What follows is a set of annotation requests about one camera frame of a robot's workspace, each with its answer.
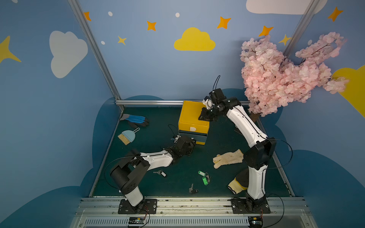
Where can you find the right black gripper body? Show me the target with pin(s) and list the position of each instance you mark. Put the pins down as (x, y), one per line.
(207, 112)

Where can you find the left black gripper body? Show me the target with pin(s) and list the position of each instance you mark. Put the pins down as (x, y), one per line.
(180, 139)

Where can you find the blue drawer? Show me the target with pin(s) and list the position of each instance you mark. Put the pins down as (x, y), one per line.
(200, 138)

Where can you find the yellow drawer cabinet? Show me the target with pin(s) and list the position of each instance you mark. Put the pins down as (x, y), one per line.
(188, 120)

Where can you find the green tagged key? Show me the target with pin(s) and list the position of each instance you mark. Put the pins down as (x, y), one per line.
(205, 180)
(203, 174)

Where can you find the dark metal key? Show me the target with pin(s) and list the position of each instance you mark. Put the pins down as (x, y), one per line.
(192, 190)

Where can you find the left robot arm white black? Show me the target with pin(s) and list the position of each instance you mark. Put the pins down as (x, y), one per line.
(131, 169)

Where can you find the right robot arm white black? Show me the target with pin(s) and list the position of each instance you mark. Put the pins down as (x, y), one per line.
(252, 179)

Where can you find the cream knit glove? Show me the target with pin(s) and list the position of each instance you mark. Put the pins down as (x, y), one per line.
(228, 158)

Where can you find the blue black work glove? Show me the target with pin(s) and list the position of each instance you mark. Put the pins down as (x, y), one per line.
(135, 121)

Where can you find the small blue hand brush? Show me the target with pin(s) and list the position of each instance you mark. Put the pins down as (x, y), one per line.
(128, 136)

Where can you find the pink cherry blossom tree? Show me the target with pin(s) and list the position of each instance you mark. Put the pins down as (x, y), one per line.
(272, 80)

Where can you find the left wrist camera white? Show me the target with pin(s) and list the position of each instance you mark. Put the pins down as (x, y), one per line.
(176, 138)

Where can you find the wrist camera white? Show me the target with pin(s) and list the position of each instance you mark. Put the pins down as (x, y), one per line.
(176, 138)
(208, 103)

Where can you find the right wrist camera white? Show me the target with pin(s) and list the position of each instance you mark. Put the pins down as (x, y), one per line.
(208, 103)

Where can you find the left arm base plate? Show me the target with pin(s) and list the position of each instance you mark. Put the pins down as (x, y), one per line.
(149, 205)

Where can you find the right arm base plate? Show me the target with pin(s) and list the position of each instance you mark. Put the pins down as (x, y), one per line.
(242, 205)

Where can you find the aluminium rail frame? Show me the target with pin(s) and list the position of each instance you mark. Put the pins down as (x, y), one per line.
(175, 212)

